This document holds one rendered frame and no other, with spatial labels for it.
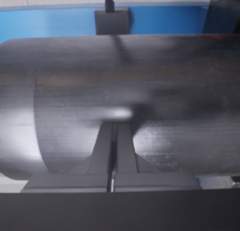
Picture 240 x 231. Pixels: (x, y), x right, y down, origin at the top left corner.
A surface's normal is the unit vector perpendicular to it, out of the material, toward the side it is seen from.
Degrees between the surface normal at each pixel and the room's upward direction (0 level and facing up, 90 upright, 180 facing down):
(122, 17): 90
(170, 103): 90
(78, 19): 90
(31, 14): 90
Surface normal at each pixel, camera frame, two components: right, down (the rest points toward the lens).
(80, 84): 0.00, -0.23
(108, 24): 0.01, 0.61
